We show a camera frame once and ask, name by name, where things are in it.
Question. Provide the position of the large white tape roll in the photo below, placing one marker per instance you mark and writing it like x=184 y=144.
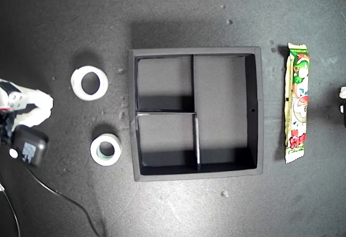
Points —
x=77 y=84

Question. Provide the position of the green printed snack bar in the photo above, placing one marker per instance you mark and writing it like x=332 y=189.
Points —
x=296 y=107

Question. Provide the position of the small white tape roll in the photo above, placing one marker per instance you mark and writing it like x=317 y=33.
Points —
x=95 y=150

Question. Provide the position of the black compartment tray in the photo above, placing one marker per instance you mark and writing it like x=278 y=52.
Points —
x=220 y=104

